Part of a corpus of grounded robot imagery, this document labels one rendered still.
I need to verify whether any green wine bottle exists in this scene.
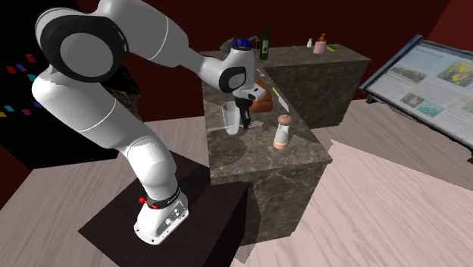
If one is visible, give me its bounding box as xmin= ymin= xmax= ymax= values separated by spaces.
xmin=258 ymin=24 xmax=271 ymax=61

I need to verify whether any yellow handled kitchen knife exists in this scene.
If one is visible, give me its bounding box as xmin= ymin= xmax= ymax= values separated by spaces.
xmin=271 ymin=86 xmax=290 ymax=113

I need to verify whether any brown bread loaf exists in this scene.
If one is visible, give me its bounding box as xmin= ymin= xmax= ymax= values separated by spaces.
xmin=249 ymin=79 xmax=274 ymax=113

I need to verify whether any clear glass cup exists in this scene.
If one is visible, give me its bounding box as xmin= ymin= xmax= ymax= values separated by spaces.
xmin=221 ymin=102 xmax=243 ymax=137

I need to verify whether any blue framed information board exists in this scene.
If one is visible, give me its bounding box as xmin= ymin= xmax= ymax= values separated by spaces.
xmin=359 ymin=34 xmax=473 ymax=151

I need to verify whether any wooden pepper mill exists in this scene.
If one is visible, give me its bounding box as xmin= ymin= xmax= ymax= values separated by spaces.
xmin=273 ymin=113 xmax=293 ymax=151

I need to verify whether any dark robot stand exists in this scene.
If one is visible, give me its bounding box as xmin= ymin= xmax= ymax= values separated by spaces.
xmin=77 ymin=150 xmax=249 ymax=267

